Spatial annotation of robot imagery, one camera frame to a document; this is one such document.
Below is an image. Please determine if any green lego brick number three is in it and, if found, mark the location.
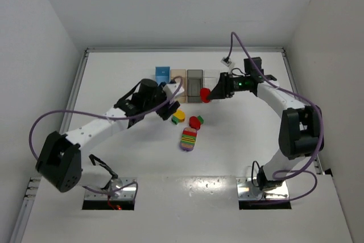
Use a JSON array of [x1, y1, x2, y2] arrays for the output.
[[171, 116, 179, 125]]

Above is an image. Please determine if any yellow oval lego brick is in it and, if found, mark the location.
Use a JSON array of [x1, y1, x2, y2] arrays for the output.
[[173, 110, 185, 122]]

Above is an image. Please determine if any red arched lego brick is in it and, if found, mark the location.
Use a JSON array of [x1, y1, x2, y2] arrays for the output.
[[200, 88, 211, 103]]

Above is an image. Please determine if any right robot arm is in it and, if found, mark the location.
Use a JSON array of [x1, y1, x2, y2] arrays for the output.
[[200, 57, 324, 191]]

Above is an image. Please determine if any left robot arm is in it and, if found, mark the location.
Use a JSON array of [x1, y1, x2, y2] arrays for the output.
[[35, 79, 184, 196]]

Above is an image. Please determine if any clear container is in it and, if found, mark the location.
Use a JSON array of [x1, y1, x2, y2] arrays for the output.
[[203, 69, 220, 94]]

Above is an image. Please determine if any grey translucent container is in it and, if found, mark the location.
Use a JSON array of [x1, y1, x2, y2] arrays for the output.
[[187, 69, 204, 103]]

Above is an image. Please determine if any red oval lego brick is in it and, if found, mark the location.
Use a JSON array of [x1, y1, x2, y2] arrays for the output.
[[189, 116, 202, 130]]

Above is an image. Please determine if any plain green lego brick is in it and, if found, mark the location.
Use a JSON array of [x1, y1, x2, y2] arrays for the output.
[[197, 116, 204, 124]]

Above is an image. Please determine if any striped stacked lego block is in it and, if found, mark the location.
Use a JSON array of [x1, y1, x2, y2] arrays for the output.
[[179, 127, 197, 151]]

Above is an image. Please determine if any blue container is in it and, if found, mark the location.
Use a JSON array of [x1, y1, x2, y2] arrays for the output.
[[155, 67, 170, 85]]

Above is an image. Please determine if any tan translucent container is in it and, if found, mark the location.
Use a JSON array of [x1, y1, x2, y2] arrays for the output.
[[169, 68, 188, 103]]

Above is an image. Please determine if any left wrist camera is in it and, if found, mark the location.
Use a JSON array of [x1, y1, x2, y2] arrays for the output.
[[163, 83, 185, 102]]

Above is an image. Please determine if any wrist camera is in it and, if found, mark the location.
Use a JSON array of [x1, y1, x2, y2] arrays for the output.
[[221, 57, 233, 67], [163, 83, 185, 102]]

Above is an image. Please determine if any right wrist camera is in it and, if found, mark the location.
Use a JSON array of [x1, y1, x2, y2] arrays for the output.
[[221, 57, 233, 67]]

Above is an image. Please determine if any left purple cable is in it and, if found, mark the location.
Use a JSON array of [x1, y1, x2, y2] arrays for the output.
[[29, 76, 184, 198]]

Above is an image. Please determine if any purple cable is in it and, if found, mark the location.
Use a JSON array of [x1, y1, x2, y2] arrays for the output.
[[227, 31, 325, 205], [29, 76, 184, 198]]

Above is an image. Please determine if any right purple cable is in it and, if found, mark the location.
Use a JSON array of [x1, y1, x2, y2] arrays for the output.
[[227, 31, 325, 205]]

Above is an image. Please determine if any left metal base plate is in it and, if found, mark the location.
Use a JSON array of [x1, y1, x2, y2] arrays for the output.
[[84, 178, 139, 202]]

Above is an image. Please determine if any metal base plate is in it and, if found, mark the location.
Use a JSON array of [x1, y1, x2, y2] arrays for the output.
[[84, 178, 139, 202], [236, 177, 289, 201]]

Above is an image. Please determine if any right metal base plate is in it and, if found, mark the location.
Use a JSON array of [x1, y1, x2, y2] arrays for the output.
[[236, 177, 289, 201]]

